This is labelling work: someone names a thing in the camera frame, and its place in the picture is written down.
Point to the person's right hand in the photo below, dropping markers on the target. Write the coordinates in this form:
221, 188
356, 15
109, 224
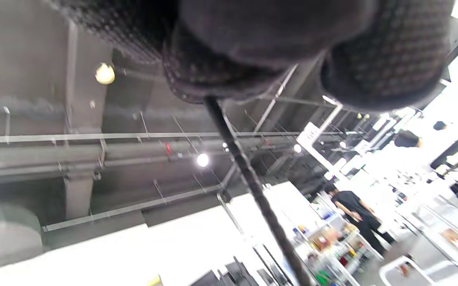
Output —
272, 35

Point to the black measuring scoop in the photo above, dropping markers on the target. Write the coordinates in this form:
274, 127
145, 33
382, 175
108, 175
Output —
253, 182

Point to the round ceiling spot light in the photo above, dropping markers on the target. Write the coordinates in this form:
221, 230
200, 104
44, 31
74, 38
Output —
202, 160
105, 74
297, 148

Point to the white shelf with colourful items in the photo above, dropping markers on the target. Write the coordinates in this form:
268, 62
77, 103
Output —
332, 246

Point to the white metal trolley cart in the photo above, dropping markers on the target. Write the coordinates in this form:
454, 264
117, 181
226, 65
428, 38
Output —
396, 270

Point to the large grey air duct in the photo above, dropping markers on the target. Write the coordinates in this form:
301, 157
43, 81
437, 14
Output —
6, 238

